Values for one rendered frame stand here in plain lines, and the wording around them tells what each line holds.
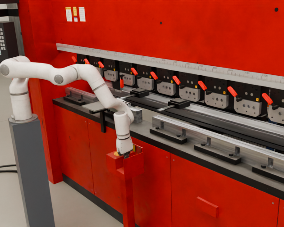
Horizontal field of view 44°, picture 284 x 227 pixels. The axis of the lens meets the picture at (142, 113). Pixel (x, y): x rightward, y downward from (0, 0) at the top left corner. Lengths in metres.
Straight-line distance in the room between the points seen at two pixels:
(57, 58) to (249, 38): 2.04
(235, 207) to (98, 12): 1.66
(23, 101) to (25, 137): 0.25
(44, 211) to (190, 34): 1.63
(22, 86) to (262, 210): 1.63
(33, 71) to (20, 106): 0.28
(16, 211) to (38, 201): 0.73
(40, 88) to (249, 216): 2.18
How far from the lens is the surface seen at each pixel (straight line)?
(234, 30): 1.88
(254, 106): 1.89
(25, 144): 2.52
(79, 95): 3.21
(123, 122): 2.14
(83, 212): 3.23
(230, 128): 2.35
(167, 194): 2.40
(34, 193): 2.69
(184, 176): 2.21
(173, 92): 2.22
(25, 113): 2.49
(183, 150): 2.16
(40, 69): 2.30
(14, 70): 2.37
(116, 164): 2.31
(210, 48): 1.98
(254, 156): 1.98
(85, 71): 2.14
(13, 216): 3.38
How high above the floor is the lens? 1.78
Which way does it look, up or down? 19 degrees down
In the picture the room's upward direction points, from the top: 3 degrees counter-clockwise
